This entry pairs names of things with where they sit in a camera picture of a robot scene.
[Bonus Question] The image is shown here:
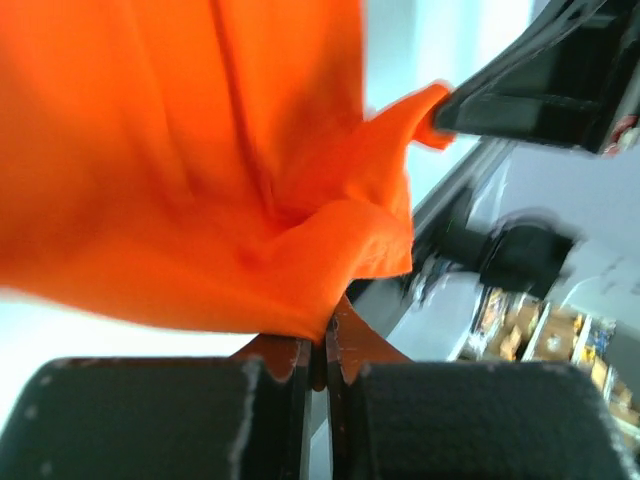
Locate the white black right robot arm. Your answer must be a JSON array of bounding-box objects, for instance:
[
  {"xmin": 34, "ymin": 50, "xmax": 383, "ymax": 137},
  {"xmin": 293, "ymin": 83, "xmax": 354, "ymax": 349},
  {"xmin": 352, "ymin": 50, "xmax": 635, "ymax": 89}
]
[{"xmin": 434, "ymin": 1, "xmax": 639, "ymax": 299}]

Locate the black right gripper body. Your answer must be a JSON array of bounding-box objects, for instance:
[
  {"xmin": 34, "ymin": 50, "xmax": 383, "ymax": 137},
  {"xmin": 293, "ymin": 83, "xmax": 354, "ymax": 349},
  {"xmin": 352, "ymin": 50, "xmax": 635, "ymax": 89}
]
[{"xmin": 449, "ymin": 1, "xmax": 639, "ymax": 155}]

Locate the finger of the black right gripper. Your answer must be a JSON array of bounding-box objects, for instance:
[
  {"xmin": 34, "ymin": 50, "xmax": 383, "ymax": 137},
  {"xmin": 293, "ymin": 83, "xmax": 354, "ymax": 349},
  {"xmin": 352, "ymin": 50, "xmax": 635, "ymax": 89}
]
[{"xmin": 434, "ymin": 84, "xmax": 600, "ymax": 153}]

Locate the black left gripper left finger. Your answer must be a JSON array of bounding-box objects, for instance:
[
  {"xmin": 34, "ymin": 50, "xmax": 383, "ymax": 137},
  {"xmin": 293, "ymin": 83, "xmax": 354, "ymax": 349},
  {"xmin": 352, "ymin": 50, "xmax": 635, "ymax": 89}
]
[{"xmin": 1, "ymin": 335, "xmax": 312, "ymax": 479}]

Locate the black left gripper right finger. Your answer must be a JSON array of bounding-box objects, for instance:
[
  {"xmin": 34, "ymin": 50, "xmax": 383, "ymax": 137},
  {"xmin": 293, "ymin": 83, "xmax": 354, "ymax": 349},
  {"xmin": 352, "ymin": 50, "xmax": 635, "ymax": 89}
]
[{"xmin": 325, "ymin": 299, "xmax": 635, "ymax": 479}]

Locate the aluminium front frame rail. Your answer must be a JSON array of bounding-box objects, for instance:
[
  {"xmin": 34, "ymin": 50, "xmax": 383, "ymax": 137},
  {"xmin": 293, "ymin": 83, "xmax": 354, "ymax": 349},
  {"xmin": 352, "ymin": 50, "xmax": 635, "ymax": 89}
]
[{"xmin": 346, "ymin": 138, "xmax": 516, "ymax": 337}]

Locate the orange t shirt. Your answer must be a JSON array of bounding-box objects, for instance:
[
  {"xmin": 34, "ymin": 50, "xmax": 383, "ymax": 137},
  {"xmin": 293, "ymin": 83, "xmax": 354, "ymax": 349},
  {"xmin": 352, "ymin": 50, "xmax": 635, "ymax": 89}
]
[{"xmin": 1, "ymin": 1, "xmax": 452, "ymax": 342}]

